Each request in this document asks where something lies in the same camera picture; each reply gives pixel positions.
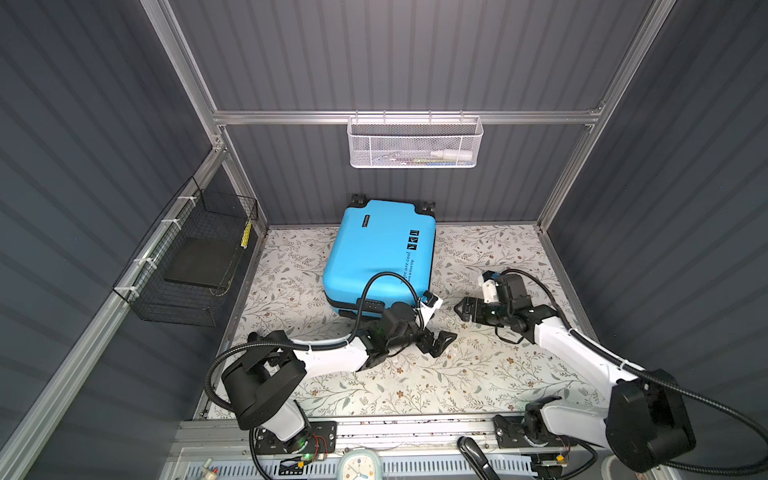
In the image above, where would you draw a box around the black wire wall basket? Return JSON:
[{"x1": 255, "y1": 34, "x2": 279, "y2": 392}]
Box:
[{"x1": 113, "y1": 179, "x2": 259, "y2": 327}]

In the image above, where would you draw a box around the yellow marker in basket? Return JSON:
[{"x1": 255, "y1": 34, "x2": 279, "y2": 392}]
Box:
[{"x1": 240, "y1": 220, "x2": 252, "y2": 249}]

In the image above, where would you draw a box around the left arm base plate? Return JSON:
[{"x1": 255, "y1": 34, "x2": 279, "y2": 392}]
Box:
[{"x1": 255, "y1": 420, "x2": 338, "y2": 455}]

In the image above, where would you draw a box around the small white clock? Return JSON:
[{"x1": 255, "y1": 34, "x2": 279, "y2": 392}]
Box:
[{"x1": 336, "y1": 449, "x2": 384, "y2": 480}]

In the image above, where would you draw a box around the white bottle in basket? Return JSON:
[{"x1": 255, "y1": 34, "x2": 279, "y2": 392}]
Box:
[{"x1": 430, "y1": 149, "x2": 475, "y2": 164}]

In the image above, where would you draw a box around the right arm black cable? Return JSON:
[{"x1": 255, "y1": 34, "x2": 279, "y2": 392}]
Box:
[{"x1": 500, "y1": 267, "x2": 768, "y2": 477}]

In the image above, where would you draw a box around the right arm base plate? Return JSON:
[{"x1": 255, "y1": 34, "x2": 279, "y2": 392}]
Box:
[{"x1": 492, "y1": 414, "x2": 574, "y2": 451}]

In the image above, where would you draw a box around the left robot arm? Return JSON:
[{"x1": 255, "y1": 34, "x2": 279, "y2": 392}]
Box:
[{"x1": 210, "y1": 302, "x2": 457, "y2": 444}]

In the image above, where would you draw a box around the black handle tool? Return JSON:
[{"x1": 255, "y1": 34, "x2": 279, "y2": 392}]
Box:
[{"x1": 457, "y1": 436, "x2": 500, "y2": 480}]

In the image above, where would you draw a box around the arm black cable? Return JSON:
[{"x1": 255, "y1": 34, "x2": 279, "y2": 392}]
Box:
[
  {"x1": 500, "y1": 267, "x2": 768, "y2": 477},
  {"x1": 203, "y1": 271, "x2": 424, "y2": 480}
]

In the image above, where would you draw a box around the blue hardshell suitcase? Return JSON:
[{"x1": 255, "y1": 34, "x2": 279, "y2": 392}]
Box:
[{"x1": 322, "y1": 194, "x2": 437, "y2": 319}]

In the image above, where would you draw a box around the white wire mesh basket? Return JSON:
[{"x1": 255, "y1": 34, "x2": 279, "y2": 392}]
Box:
[{"x1": 346, "y1": 115, "x2": 484, "y2": 169}]

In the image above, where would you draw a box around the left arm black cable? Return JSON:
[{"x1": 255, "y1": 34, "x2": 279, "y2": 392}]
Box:
[{"x1": 203, "y1": 271, "x2": 424, "y2": 480}]

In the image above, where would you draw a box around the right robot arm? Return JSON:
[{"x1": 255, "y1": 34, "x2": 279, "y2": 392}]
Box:
[{"x1": 453, "y1": 269, "x2": 696, "y2": 472}]

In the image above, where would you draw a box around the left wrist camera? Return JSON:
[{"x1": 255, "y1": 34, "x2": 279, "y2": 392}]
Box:
[{"x1": 417, "y1": 290, "x2": 444, "y2": 329}]

